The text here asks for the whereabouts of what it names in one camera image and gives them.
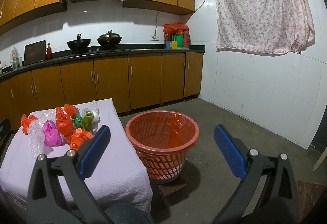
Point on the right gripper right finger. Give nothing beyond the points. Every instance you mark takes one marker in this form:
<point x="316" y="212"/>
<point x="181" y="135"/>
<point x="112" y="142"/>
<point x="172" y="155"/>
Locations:
<point x="278" y="202"/>

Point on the pink floral hanging cloth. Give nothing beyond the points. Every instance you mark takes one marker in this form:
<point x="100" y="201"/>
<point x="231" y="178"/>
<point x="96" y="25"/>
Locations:
<point x="272" y="27"/>

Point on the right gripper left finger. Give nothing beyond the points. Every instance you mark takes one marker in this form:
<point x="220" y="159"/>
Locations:
<point x="46" y="202"/>

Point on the lower wooden cabinets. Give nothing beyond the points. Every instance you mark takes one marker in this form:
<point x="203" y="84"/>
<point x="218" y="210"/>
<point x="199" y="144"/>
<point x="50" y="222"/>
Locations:
<point x="132" y="81"/>

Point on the black countertop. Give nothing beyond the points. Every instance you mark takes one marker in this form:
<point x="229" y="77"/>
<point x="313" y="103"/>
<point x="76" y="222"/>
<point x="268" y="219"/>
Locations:
<point x="121" y="50"/>

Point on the glass jar with bag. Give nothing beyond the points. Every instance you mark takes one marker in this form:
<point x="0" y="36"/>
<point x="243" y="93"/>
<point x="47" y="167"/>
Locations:
<point x="16" y="59"/>

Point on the black lidded wok right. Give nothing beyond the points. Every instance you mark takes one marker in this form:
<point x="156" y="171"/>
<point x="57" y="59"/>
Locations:
<point x="109" y="41"/>

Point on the dark cutting board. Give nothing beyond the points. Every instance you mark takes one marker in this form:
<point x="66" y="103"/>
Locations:
<point x="34" y="52"/>

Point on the orange plastic bag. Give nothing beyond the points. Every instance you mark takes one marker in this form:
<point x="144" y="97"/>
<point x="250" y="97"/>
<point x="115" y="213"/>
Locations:
<point x="76" y="138"/>
<point x="64" y="119"/>
<point x="25" y="122"/>

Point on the white tablecloth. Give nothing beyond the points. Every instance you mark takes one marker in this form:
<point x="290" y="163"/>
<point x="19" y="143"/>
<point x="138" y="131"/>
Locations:
<point x="119" y="177"/>

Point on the pink plastic bag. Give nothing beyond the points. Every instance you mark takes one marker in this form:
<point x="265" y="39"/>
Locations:
<point x="52" y="136"/>

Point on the white clear plastic bag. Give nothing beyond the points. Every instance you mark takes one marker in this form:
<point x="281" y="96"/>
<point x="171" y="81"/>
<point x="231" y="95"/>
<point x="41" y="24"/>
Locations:
<point x="92" y="111"/>

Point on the red bottle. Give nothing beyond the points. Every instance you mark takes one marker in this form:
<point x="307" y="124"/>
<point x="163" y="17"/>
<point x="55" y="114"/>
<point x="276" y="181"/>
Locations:
<point x="49" y="52"/>

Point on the olive green paw-print bag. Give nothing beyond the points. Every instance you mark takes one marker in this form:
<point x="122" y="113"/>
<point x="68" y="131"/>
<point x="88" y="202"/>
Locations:
<point x="87" y="121"/>

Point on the red plastic trash basket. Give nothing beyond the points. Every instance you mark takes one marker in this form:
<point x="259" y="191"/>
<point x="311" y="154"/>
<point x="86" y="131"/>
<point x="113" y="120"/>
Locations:
<point x="162" y="140"/>

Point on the black wok left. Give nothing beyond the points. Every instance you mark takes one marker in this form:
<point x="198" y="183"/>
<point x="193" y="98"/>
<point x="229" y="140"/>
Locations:
<point x="79" y="45"/>

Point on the dark wooden stool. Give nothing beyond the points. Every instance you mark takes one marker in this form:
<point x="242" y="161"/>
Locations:
<point x="169" y="193"/>

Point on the orange bag on countertop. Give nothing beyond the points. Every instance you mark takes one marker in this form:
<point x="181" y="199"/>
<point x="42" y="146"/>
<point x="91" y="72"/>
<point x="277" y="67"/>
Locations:
<point x="176" y="28"/>

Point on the clear bubble wrap sheet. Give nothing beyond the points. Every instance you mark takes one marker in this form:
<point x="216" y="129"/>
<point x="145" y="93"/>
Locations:
<point x="37" y="137"/>

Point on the colourful boxes on counter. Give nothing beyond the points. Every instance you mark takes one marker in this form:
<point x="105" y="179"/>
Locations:
<point x="177" y="41"/>

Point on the green plastic bag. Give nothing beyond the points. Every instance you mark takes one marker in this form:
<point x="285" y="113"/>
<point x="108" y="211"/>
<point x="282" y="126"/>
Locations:
<point x="76" y="120"/>

